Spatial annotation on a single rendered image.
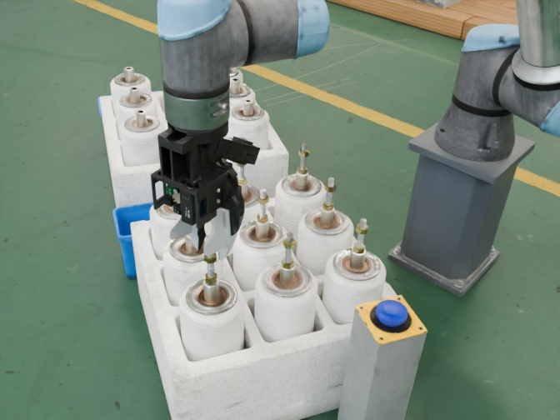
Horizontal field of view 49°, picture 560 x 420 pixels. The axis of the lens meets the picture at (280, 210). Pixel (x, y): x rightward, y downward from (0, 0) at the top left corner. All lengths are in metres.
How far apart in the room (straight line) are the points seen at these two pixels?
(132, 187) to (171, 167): 0.64
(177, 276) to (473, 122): 0.61
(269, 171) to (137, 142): 0.30
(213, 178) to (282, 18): 0.20
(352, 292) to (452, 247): 0.40
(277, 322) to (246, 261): 0.13
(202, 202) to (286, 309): 0.25
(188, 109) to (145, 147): 0.66
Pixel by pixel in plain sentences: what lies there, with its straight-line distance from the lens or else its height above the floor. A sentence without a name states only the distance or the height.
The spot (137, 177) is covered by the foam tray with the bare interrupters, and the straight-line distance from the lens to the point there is 1.33.
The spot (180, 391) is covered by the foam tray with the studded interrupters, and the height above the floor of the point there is 0.16.
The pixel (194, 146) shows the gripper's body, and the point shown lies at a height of 0.53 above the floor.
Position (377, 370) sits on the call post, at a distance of 0.82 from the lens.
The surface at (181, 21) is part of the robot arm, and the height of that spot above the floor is 0.67.
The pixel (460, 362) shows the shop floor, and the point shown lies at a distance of 1.22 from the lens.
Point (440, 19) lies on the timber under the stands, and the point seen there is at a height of 0.06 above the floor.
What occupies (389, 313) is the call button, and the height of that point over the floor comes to 0.33.
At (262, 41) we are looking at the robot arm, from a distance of 0.68.
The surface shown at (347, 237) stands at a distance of 1.04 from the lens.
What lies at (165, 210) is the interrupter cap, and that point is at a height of 0.25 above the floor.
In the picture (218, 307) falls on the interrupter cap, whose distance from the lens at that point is 0.89.
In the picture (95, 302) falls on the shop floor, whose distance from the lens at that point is 1.29.
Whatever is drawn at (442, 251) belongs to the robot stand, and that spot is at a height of 0.08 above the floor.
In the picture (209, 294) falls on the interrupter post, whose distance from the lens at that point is 0.89.
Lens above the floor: 0.88
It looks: 36 degrees down
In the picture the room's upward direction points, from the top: 3 degrees clockwise
